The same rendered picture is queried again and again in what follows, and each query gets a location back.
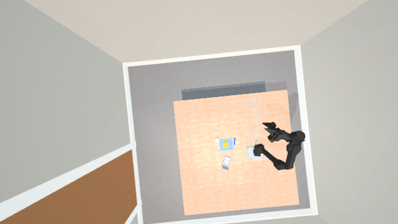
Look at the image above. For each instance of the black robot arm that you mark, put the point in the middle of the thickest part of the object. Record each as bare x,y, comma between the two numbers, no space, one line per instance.
293,148

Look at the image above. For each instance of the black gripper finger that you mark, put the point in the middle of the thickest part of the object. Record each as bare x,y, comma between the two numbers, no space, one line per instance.
272,132
268,125

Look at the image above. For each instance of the light blue square mat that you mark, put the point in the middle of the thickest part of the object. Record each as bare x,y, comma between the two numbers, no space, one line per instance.
230,144

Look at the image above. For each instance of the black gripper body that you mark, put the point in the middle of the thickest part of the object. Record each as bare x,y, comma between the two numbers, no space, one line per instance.
282,134

